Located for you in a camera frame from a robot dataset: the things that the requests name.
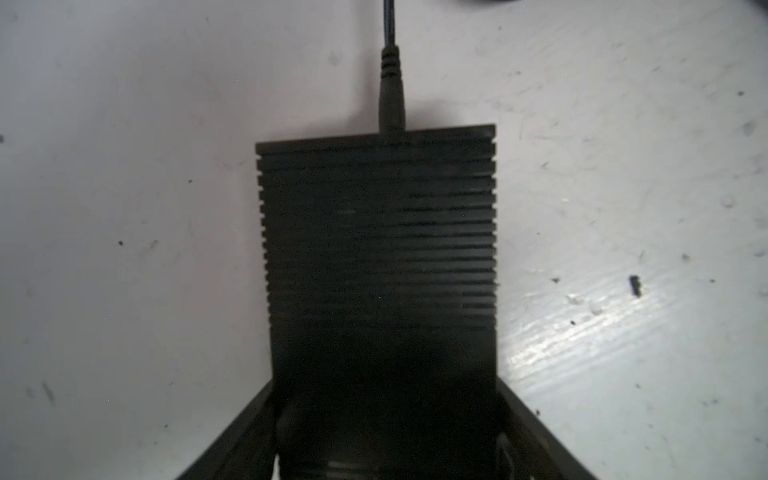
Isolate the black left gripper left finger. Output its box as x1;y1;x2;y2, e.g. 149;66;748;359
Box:
178;381;277;480

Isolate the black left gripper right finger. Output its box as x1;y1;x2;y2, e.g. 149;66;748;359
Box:
496;378;597;480

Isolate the black network switch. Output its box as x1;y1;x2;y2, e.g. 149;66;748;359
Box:
255;125;498;479

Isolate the black power adapter with cable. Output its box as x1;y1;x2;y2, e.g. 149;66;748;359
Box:
378;0;406;132

